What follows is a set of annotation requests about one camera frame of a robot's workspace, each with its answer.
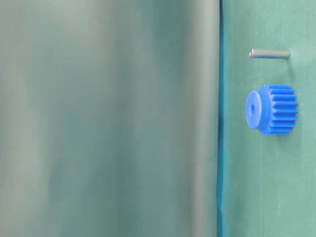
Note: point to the silver metal shaft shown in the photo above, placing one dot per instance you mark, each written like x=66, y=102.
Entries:
x=269, y=54

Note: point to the small blue plastic gear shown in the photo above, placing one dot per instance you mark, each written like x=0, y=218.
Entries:
x=272, y=109

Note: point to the green table cloth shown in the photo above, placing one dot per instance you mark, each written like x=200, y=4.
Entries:
x=126, y=118

